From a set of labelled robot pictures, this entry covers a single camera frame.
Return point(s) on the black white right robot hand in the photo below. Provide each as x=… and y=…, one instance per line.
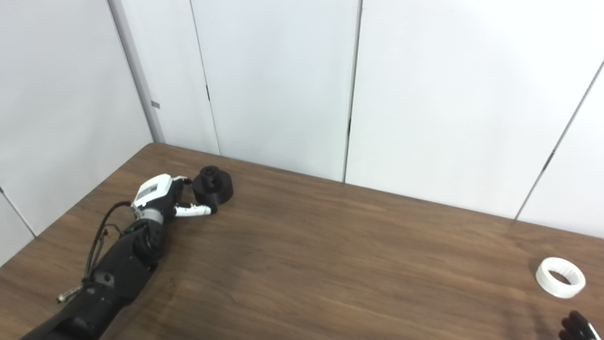
x=578, y=328

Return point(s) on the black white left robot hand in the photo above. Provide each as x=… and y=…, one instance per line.
x=153, y=189

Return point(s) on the round black stepped part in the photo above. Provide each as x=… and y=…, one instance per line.
x=214, y=191

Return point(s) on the grey wall corner post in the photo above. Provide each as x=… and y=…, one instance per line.
x=139, y=80

